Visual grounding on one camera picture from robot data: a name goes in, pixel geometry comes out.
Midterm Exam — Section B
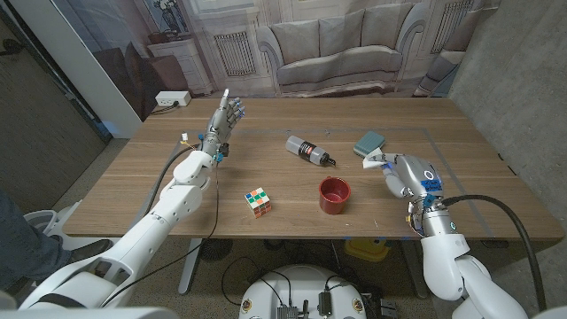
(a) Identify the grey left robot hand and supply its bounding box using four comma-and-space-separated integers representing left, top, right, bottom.
199, 88, 246, 156

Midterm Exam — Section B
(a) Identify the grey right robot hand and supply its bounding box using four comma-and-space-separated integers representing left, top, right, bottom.
374, 152, 445, 209

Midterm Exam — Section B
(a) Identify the white paper towel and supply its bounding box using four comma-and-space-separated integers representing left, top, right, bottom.
361, 147, 386, 170

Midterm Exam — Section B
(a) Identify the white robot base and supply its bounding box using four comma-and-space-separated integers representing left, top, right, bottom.
238, 264, 368, 319

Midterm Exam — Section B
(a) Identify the red cup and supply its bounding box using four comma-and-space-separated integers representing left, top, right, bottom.
318, 175, 352, 215

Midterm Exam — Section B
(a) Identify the Rubik's cube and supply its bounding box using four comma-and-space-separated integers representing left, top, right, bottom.
244, 186, 273, 219

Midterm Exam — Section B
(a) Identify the grey bottle with black cap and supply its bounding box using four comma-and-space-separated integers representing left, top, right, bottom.
285, 135, 337, 167

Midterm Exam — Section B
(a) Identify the white power strip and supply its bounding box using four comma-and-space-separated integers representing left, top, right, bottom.
154, 89, 192, 107

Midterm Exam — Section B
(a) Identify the yellow object under table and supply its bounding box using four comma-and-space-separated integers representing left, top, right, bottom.
344, 237, 391, 262

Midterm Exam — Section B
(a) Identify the grey table leg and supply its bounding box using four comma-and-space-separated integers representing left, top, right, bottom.
400, 238, 430, 300
177, 237, 204, 296

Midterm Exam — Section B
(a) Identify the black round fan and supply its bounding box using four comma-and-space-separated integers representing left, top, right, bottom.
198, 237, 234, 262

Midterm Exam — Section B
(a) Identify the printed living room backdrop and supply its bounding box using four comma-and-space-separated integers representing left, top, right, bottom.
50, 0, 501, 123

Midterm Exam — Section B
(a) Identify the black shoe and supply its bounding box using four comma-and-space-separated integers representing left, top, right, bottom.
17, 237, 114, 296

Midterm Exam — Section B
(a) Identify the white chair base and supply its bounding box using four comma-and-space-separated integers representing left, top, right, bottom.
24, 199, 83, 249

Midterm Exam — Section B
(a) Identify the person's leg in jeans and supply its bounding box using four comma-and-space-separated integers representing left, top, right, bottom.
0, 190, 74, 292

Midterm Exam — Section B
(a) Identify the black power strip cable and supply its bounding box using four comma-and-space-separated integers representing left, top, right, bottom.
150, 101, 181, 115

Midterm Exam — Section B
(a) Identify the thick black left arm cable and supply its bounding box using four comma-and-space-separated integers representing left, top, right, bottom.
144, 144, 200, 218

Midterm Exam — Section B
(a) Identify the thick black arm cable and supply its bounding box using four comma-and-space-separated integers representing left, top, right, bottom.
440, 194, 548, 311
144, 144, 200, 218

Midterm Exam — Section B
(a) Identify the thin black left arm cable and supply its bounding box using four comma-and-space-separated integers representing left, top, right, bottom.
100, 159, 221, 307

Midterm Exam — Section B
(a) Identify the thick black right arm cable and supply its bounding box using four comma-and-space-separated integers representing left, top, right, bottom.
440, 194, 548, 311

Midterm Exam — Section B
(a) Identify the black floor cable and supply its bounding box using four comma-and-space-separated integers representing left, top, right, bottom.
220, 255, 293, 307

